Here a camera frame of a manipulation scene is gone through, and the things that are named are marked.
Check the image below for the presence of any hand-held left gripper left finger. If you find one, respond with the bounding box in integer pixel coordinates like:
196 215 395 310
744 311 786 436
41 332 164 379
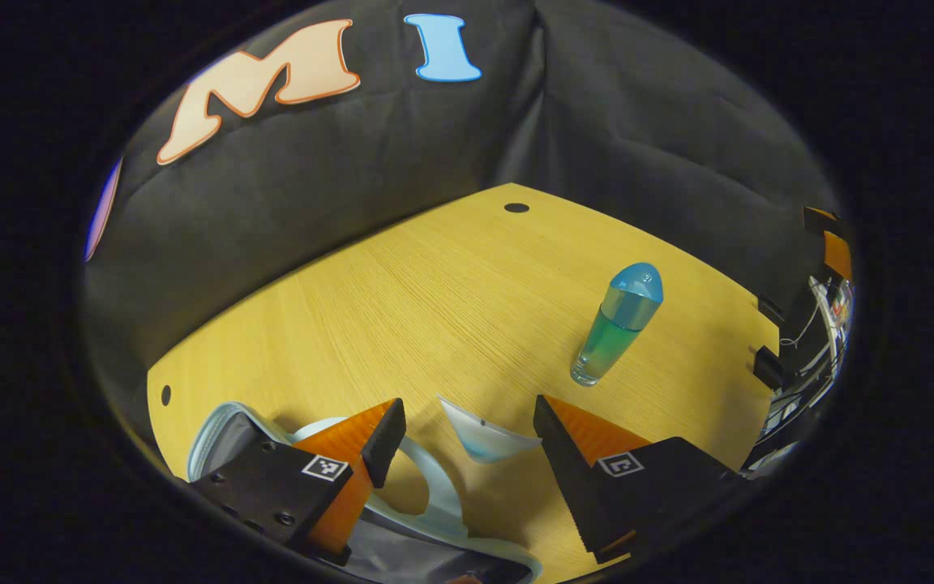
187 397 408 567

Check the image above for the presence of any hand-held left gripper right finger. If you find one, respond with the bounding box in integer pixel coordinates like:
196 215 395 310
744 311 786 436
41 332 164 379
532 394 752 565

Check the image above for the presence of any white and blue tube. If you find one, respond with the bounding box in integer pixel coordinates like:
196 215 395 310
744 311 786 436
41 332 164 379
438 395 544 465

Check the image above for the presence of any blue green bottle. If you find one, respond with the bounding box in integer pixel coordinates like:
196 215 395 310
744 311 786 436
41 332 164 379
570 261 666 388

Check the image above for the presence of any light blue suitcase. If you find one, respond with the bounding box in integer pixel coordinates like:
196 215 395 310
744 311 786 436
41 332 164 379
186 400 545 584

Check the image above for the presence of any black backdrop cloth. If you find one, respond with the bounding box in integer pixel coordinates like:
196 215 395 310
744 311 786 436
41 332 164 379
82 0 849 423

